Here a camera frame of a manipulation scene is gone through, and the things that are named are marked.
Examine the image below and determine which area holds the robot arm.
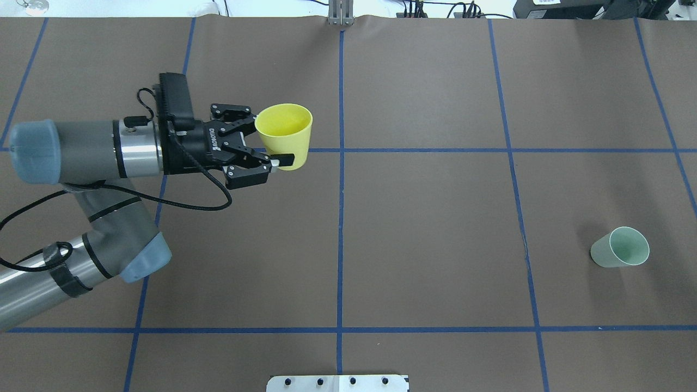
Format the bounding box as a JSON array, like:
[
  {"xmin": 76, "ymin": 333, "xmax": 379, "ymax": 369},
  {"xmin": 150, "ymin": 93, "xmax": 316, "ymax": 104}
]
[{"xmin": 2, "ymin": 105, "xmax": 299, "ymax": 332}]

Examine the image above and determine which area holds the green plastic cup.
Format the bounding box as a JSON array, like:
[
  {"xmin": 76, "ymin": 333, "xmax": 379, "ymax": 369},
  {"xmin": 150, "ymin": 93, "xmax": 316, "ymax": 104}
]
[{"xmin": 590, "ymin": 226, "xmax": 651, "ymax": 268}]

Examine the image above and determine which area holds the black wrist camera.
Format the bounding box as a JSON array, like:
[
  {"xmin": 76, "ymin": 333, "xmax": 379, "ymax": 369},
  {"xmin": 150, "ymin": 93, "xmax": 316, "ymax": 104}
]
[{"xmin": 154, "ymin": 72, "xmax": 195, "ymax": 132}]

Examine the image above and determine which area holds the white pedestal column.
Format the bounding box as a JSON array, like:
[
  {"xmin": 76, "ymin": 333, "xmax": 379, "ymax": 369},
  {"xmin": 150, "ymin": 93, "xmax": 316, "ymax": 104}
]
[{"xmin": 266, "ymin": 374, "xmax": 410, "ymax": 391}]

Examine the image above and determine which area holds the yellow plastic cup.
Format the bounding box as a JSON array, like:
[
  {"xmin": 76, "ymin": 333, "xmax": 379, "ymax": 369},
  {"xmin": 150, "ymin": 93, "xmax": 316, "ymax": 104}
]
[{"xmin": 255, "ymin": 103, "xmax": 313, "ymax": 171}]

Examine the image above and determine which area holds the brown paper table mat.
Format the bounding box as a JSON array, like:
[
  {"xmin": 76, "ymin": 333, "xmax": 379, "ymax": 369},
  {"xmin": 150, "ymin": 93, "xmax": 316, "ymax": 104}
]
[{"xmin": 2, "ymin": 15, "xmax": 695, "ymax": 391}]

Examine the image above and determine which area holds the aluminium frame post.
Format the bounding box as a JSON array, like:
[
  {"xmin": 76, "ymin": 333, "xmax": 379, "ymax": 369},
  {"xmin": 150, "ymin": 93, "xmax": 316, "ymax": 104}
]
[{"xmin": 327, "ymin": 0, "xmax": 355, "ymax": 27}]

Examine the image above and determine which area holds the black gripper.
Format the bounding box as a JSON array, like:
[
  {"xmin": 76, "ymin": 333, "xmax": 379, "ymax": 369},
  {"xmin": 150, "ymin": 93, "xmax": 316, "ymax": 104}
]
[{"xmin": 162, "ymin": 103, "xmax": 295, "ymax": 189}]

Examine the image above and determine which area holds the black box with label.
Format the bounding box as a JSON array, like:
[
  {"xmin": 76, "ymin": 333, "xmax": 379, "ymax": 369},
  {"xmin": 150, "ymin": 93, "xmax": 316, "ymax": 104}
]
[{"xmin": 513, "ymin": 1, "xmax": 613, "ymax": 20}]

